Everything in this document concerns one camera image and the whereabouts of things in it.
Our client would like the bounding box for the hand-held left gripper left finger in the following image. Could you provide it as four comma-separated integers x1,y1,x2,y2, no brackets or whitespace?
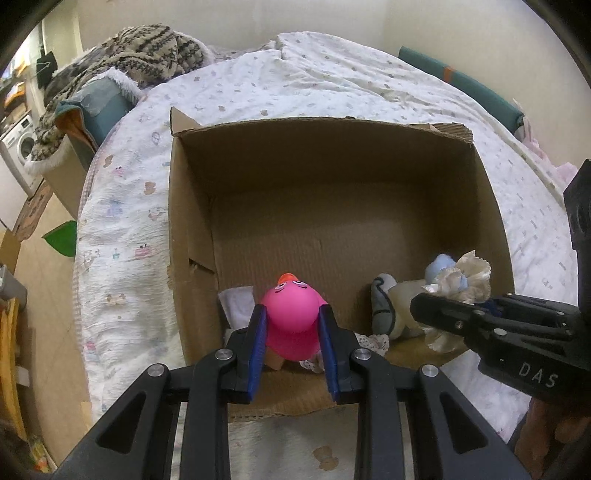
55,305,269,480

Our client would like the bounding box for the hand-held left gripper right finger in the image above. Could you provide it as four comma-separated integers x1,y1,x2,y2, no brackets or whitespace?
318,305,532,480

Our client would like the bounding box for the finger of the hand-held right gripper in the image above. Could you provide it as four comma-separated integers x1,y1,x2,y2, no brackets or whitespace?
482,293,583,324
410,292,504,352

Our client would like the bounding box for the doll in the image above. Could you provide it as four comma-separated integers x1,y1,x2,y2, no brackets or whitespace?
388,250,492,354

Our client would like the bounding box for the white baby sock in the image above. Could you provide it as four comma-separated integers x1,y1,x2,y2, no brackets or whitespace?
218,285,256,330

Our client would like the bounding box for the pink rubber duck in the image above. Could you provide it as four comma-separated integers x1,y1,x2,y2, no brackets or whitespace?
259,272,329,361

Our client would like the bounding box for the grey white striped sock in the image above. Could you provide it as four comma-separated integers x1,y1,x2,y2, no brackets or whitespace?
370,273,407,340

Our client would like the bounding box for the brown cardboard box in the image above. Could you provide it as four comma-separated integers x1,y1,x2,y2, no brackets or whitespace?
166,107,515,423

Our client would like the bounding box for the person's right hand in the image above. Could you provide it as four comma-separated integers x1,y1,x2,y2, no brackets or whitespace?
508,397,591,480

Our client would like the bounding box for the pink cloth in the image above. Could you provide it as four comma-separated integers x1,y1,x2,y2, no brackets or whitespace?
515,117,578,185

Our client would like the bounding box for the printed white quilt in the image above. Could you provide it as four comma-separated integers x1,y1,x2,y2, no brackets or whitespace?
74,31,580,480

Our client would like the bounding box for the green dustpan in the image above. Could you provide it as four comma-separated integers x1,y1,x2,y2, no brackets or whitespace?
41,220,78,258

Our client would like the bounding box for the teal orange striped bolster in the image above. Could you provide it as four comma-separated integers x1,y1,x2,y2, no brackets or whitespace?
398,45,525,132

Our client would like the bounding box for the yellow wooden rack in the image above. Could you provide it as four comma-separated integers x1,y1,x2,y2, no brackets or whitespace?
0,295,28,439

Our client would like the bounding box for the beige laundry basket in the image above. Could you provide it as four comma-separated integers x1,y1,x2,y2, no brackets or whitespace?
41,138,100,220

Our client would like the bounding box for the grey plastic container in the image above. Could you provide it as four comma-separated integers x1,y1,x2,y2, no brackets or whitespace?
0,264,27,301

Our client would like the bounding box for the brown floor rug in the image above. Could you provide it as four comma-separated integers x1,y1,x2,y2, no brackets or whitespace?
11,180,54,243

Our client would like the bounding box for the small floor cardboard box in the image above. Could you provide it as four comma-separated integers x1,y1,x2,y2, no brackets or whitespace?
0,228,23,273

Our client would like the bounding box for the teal cushion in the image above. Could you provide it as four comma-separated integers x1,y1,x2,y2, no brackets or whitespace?
55,76,139,153

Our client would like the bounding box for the white washing machine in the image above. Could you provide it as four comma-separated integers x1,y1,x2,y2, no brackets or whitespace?
0,113,40,195

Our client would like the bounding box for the brown patterned knit blanket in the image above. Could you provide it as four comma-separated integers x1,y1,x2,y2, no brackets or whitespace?
25,24,213,162

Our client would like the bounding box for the black hanging garment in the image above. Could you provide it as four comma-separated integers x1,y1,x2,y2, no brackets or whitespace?
36,53,58,88

